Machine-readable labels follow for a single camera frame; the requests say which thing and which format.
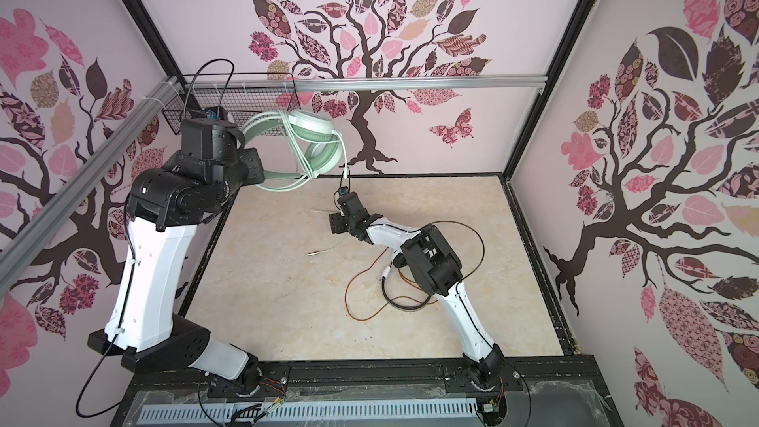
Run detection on red headphone cable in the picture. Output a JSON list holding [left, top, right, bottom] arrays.
[[345, 245, 443, 322]]

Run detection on mint green headphones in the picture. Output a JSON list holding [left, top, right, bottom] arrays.
[[240, 110, 350, 193]]

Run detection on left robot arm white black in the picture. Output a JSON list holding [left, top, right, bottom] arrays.
[[88, 118, 264, 395]]

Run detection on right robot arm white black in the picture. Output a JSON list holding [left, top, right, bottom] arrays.
[[329, 186, 505, 391]]

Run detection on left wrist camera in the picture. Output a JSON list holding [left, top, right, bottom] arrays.
[[203, 106, 228, 121]]

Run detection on black wire mesh basket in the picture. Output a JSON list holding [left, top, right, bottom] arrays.
[[161, 71, 302, 134]]

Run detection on rear aluminium rail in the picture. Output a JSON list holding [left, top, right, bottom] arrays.
[[183, 73, 549, 95]]

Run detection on aluminium rail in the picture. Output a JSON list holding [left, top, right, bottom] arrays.
[[183, 73, 549, 95], [1, 76, 183, 294]]

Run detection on white slotted cable duct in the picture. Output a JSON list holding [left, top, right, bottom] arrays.
[[132, 399, 481, 426]]

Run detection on left aluminium rail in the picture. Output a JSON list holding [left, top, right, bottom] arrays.
[[1, 76, 183, 294]]

